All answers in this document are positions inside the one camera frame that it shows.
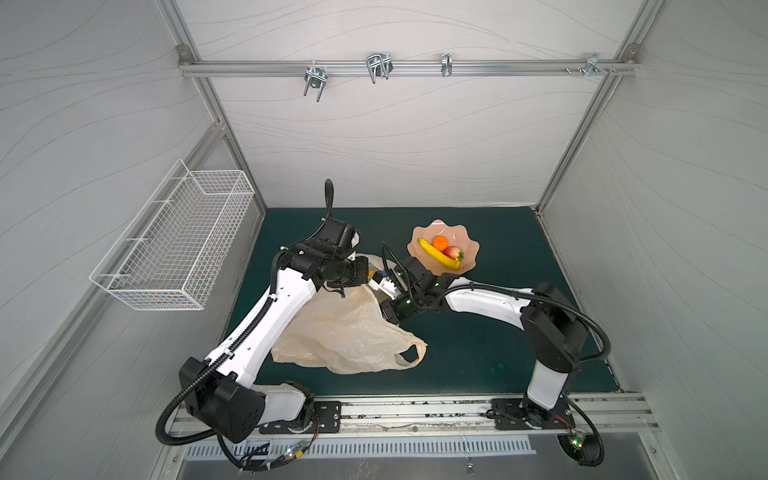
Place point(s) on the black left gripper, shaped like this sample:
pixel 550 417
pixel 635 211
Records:
pixel 361 272

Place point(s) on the red peach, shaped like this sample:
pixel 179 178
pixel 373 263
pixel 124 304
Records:
pixel 454 253

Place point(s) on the orange fruit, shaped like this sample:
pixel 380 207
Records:
pixel 440 243

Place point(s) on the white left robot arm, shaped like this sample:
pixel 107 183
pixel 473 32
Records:
pixel 219 394

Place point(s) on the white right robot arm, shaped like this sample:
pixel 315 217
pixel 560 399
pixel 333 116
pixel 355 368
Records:
pixel 561 337

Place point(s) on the pink scalloped fruit plate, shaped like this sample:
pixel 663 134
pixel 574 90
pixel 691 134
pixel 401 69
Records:
pixel 457 235

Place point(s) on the green table mat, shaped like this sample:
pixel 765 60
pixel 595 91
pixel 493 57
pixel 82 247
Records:
pixel 466 353

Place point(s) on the metal hook clamp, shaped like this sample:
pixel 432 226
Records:
pixel 446 65
pixel 591 67
pixel 379 65
pixel 315 79

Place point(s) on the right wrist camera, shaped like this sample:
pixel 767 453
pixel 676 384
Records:
pixel 382 283

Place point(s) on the white wire basket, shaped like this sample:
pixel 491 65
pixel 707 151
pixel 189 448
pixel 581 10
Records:
pixel 171 252

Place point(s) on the white slotted cable duct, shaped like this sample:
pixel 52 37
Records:
pixel 333 447

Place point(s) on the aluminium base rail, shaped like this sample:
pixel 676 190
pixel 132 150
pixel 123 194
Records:
pixel 444 415

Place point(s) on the horizontal aluminium rail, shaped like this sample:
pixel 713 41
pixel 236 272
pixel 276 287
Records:
pixel 401 68

